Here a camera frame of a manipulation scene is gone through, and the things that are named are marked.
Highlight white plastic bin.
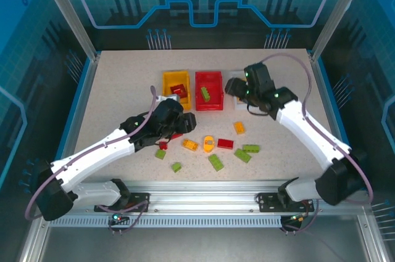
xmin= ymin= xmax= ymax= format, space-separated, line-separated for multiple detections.
xmin=230 ymin=70 xmax=251 ymax=112

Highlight long yellow lego brick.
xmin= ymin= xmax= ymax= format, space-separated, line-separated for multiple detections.
xmin=181 ymin=138 xmax=199 ymax=152

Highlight red plastic bin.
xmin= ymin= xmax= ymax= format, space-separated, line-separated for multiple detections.
xmin=194 ymin=70 xmax=224 ymax=112

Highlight yellow oval lego piece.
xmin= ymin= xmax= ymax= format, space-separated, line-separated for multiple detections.
xmin=202 ymin=135 xmax=215 ymax=154

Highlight yellow plastic bin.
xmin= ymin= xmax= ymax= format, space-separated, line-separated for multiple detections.
xmin=162 ymin=70 xmax=193 ymax=112

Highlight long red lego brick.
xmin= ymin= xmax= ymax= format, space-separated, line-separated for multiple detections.
xmin=217 ymin=138 xmax=235 ymax=150

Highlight left connector with LED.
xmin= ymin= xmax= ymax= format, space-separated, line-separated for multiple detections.
xmin=110 ymin=212 xmax=129 ymax=225

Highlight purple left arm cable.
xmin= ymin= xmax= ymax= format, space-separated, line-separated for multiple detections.
xmin=24 ymin=85 xmax=158 ymax=235

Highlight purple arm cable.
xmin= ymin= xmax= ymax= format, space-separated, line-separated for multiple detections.
xmin=260 ymin=52 xmax=374 ymax=235
xmin=24 ymin=85 xmax=158 ymax=235

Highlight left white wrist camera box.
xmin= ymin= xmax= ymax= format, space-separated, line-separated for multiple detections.
xmin=157 ymin=94 xmax=180 ymax=103

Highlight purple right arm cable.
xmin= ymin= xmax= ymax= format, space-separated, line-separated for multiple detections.
xmin=260 ymin=52 xmax=374 ymax=235

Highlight right aluminium side rail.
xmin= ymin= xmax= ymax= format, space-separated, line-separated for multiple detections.
xmin=308 ymin=51 xmax=364 ymax=190

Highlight aluminium side rail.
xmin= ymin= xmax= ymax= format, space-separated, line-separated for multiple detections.
xmin=51 ymin=52 xmax=101 ymax=190
xmin=308 ymin=51 xmax=364 ymax=190

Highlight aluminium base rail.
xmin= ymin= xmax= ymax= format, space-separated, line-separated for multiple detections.
xmin=36 ymin=181 xmax=371 ymax=215

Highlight left aluminium side rail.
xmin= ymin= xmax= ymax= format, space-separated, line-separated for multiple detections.
xmin=51 ymin=52 xmax=101 ymax=190

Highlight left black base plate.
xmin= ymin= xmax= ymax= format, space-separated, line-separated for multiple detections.
xmin=94 ymin=192 xmax=151 ymax=213

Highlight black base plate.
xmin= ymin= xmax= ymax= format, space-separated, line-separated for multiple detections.
xmin=256 ymin=192 xmax=314 ymax=213
xmin=94 ymin=192 xmax=151 ymax=213

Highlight slotted aluminium cable duct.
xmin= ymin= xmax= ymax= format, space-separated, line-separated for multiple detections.
xmin=49 ymin=216 xmax=286 ymax=229

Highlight right aluminium frame post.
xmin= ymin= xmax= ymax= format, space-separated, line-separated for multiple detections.
xmin=309 ymin=0 xmax=373 ymax=62

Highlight aluminium frame post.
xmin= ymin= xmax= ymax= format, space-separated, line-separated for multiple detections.
xmin=33 ymin=0 xmax=100 ymax=61
xmin=309 ymin=0 xmax=373 ymax=62

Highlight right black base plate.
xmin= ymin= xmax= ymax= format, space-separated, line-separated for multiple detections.
xmin=256 ymin=192 xmax=314 ymax=213

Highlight left aluminium frame post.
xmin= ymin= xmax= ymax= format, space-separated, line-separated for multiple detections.
xmin=33 ymin=0 xmax=100 ymax=61

